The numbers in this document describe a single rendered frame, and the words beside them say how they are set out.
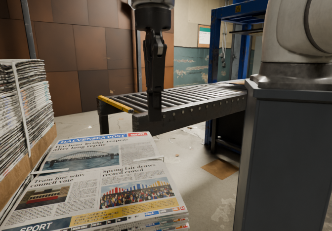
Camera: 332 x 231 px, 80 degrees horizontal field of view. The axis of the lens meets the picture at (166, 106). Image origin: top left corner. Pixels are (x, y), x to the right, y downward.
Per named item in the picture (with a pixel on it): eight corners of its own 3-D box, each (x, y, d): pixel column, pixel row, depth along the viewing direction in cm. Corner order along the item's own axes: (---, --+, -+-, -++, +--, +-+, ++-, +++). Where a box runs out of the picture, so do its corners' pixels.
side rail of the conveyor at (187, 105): (138, 141, 93) (137, 117, 90) (132, 137, 97) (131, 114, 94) (272, 101, 172) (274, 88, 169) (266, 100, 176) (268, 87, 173)
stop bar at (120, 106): (128, 113, 95) (127, 109, 95) (97, 98, 129) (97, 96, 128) (134, 112, 97) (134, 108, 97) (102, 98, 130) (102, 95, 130)
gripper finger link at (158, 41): (159, 29, 41) (166, 25, 36) (160, 55, 42) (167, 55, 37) (148, 29, 40) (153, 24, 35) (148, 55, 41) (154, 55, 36)
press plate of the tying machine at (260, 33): (286, 28, 162) (286, 25, 161) (228, 34, 204) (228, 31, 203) (310, 33, 194) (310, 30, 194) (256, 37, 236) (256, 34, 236)
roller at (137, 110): (145, 122, 99) (144, 113, 97) (108, 104, 135) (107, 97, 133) (152, 120, 101) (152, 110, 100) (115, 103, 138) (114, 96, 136)
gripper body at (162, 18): (132, 13, 43) (134, 56, 46) (137, 3, 35) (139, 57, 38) (165, 15, 45) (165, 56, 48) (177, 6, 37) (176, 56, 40)
